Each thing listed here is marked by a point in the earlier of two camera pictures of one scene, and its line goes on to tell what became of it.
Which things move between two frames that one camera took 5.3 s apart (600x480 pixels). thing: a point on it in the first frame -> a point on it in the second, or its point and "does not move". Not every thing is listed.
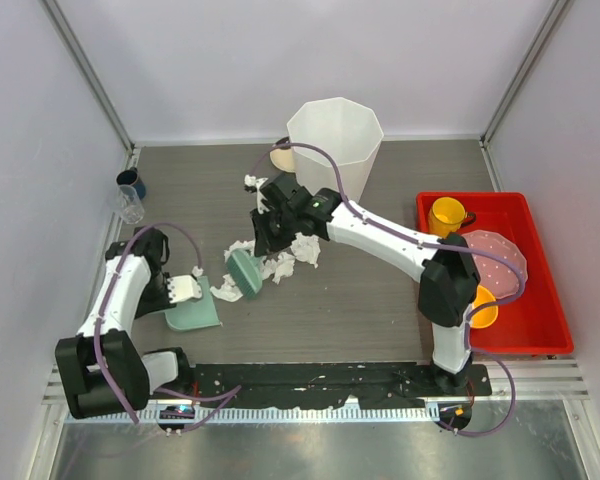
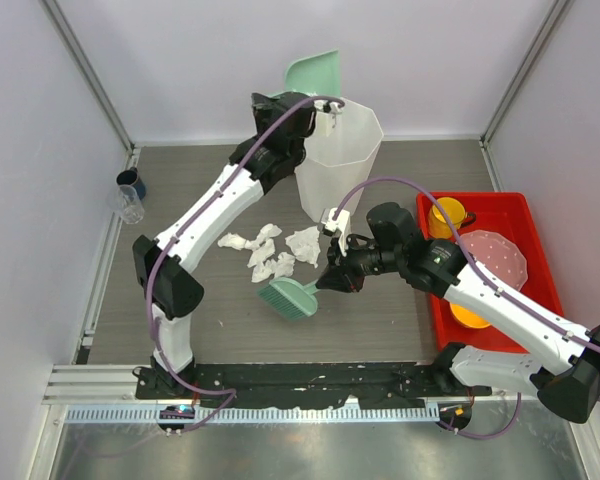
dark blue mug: (131, 177) does not move
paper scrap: (228, 291) -> (261, 272)
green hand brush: (246, 272) -> (290, 298)
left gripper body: (158, 293) -> (263, 117)
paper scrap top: (245, 245) -> (233, 241)
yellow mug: (447, 216) does not move
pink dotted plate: (494, 274) does not move
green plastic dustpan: (189, 315) -> (317, 74)
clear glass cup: (131, 207) does not move
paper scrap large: (306, 248) does not move
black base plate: (334, 382) does not move
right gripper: (263, 240) -> (339, 273)
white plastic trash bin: (349, 132) does not move
